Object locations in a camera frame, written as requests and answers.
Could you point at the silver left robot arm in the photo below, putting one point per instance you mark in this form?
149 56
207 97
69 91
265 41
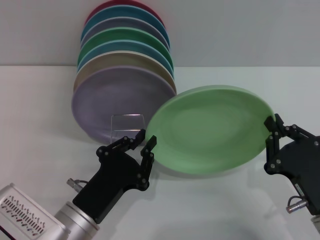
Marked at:
65 220

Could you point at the crimson red plate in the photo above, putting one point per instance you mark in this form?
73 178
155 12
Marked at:
96 8

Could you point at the light green plate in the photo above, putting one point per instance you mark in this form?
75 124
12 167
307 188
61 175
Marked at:
210 132

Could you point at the beige plate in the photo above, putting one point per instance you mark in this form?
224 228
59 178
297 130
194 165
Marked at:
105 60

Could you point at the lilac plate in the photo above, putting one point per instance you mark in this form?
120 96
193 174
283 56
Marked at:
100 100

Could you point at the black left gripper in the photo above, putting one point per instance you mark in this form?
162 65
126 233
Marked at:
110 182

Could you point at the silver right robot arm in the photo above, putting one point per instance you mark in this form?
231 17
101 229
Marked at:
316 220

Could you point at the grey lilac-rimmed plate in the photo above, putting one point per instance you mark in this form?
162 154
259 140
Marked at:
120 23

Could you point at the dark green plate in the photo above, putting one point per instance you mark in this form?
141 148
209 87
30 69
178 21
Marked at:
120 33

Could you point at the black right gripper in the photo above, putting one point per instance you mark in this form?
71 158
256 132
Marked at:
302 170

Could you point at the light blue plate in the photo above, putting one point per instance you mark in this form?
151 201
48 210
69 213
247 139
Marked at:
120 46

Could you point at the teal blue plate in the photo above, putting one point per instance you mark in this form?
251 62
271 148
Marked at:
120 11

